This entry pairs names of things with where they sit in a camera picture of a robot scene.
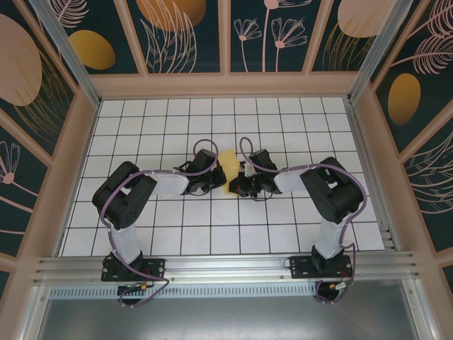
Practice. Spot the grey metal panel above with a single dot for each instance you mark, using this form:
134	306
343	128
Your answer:
226	318

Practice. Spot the aluminium corner post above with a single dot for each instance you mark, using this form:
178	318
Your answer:
375	46
70	60

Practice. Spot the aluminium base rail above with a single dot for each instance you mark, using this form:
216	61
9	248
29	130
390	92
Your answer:
226	265

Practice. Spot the yellow square paper sheet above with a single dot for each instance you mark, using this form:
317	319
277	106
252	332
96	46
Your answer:
229	164

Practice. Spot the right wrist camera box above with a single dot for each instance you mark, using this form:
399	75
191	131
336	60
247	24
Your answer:
250	171

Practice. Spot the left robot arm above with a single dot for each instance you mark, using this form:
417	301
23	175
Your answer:
124	198

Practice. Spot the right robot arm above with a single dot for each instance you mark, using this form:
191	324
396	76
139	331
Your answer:
336	195

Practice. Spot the aluminium side rail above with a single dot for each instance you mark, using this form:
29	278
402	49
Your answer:
364	148

